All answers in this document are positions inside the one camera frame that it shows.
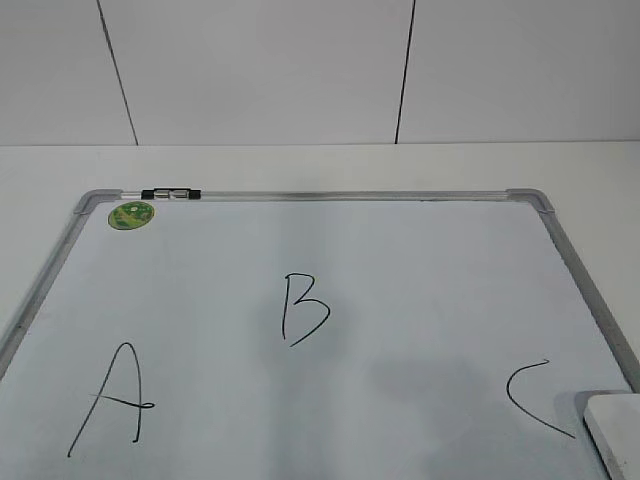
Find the white rectangular board eraser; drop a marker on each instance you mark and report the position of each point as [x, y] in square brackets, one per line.
[613, 421]

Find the black silver board hanger clip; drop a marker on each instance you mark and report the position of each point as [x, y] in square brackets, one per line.
[171, 194]

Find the round green sticker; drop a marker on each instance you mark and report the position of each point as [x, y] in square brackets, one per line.
[131, 216]

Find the white board with grey frame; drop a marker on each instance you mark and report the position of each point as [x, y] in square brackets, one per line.
[452, 335]

